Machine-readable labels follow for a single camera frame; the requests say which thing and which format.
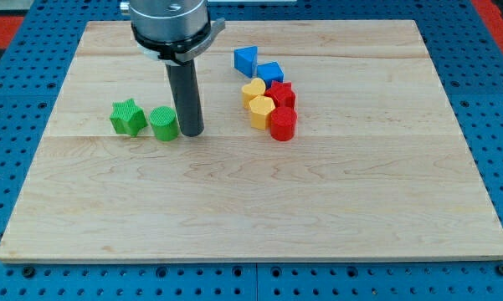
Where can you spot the red star block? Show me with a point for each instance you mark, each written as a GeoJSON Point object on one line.
{"type": "Point", "coordinates": [282, 94]}

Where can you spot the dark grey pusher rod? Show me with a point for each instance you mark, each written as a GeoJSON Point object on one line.
{"type": "Point", "coordinates": [186, 98]}

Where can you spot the light wooden board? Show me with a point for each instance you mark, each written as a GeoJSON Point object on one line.
{"type": "Point", "coordinates": [378, 169]}

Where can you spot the blue cube block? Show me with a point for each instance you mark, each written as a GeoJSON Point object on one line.
{"type": "Point", "coordinates": [270, 72]}

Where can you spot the green cylinder block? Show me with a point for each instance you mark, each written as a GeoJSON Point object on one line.
{"type": "Point", "coordinates": [163, 122]}

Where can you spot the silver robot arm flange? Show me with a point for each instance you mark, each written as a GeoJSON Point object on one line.
{"type": "Point", "coordinates": [172, 31]}

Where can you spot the blue triangle block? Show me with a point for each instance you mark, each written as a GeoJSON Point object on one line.
{"type": "Point", "coordinates": [245, 60]}

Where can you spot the yellow heart block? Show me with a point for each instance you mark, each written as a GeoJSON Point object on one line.
{"type": "Point", "coordinates": [254, 88]}

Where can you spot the red cylinder block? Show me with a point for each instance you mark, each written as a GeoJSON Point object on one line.
{"type": "Point", "coordinates": [283, 123]}

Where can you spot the yellow hexagon block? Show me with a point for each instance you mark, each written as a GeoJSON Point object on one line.
{"type": "Point", "coordinates": [260, 109]}

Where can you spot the green star block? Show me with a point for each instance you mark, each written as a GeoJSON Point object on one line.
{"type": "Point", "coordinates": [127, 118]}

